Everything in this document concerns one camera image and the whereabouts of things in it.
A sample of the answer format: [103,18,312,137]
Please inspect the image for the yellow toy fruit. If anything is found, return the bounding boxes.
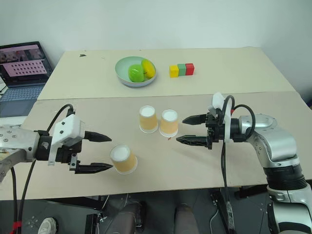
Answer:
[141,59,156,79]

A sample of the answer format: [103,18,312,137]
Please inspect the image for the green toy fruit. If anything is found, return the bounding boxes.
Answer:
[128,63,145,82]

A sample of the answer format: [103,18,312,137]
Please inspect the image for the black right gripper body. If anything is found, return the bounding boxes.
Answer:
[205,111,226,150]

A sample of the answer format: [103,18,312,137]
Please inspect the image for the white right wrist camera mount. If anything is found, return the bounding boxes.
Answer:
[211,92,234,142]

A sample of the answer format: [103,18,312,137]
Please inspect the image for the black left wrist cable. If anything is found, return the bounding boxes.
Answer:
[46,104,76,134]

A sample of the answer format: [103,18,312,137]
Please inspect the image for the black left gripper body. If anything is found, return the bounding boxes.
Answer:
[56,138,83,172]

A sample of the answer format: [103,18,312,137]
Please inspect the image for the white shoe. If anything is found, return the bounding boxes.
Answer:
[37,216,59,234]

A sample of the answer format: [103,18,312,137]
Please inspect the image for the long black right wrist cable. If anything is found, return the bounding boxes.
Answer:
[218,94,236,234]

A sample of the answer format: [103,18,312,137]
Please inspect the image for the open laptop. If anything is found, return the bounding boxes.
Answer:
[0,41,53,118]

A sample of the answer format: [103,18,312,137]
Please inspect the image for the tan paper cup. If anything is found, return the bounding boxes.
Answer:
[109,144,138,176]
[139,105,158,134]
[158,109,179,137]

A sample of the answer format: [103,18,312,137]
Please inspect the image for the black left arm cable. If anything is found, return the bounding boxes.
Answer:
[10,167,20,234]
[17,158,38,234]

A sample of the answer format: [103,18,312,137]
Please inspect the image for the pale green bowl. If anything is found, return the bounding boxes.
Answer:
[115,56,157,88]

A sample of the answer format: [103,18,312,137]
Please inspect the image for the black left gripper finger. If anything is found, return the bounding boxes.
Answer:
[84,131,113,143]
[74,160,114,175]

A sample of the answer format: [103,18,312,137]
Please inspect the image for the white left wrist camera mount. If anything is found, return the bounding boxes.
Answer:
[47,114,86,167]

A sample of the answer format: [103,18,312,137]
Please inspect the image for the short black right arm cable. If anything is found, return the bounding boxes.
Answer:
[233,104,256,138]

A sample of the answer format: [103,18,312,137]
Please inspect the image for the thin white cable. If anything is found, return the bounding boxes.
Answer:
[209,206,220,226]

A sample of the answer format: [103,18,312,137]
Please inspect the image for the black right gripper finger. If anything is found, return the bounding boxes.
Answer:
[182,114,208,126]
[175,135,209,147]

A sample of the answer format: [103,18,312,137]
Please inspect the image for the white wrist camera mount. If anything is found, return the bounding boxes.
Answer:
[211,92,234,142]
[47,114,86,167]

